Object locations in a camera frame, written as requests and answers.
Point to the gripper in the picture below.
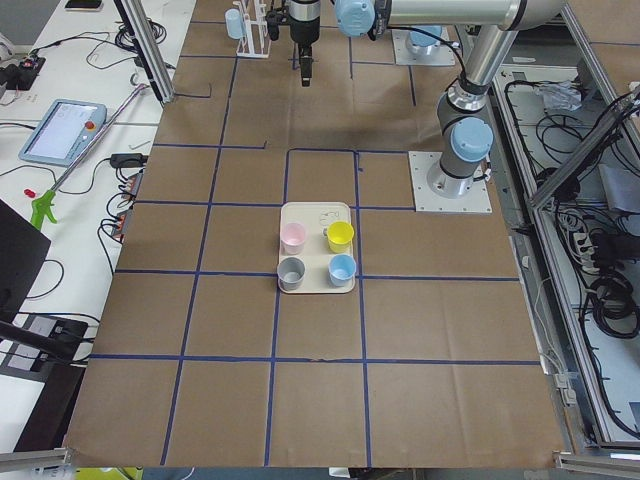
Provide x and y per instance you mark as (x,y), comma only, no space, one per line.
(305,27)

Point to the light blue cup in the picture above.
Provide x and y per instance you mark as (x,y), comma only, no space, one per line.
(234,24)
(342,269)

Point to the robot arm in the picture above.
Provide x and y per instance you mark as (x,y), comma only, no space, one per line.
(304,24)
(468,139)

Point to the pink cup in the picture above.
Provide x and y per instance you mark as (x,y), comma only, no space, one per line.
(293,238)

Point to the yellow cup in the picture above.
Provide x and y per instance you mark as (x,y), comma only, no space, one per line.
(340,235)

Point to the grey cup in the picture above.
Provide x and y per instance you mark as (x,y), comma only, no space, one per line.
(290,272)

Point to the cream plastic tray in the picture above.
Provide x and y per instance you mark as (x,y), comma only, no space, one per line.
(316,255)

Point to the blue teach pendant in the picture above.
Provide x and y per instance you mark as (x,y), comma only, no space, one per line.
(66,129)

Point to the black smartphone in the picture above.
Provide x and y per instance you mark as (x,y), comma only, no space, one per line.
(83,5)

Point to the black monitor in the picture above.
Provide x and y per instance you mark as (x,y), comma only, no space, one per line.
(23,250)

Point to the white wire cup rack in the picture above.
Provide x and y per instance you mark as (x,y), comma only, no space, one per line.
(255,43)

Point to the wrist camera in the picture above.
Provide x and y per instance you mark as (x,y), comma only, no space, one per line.
(275,19)

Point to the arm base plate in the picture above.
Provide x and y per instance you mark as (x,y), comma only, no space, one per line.
(413,48)
(436,192)

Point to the aluminium frame post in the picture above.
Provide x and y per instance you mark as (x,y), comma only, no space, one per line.
(137,25)

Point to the green handled reacher grabber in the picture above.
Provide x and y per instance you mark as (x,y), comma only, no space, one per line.
(42,206)

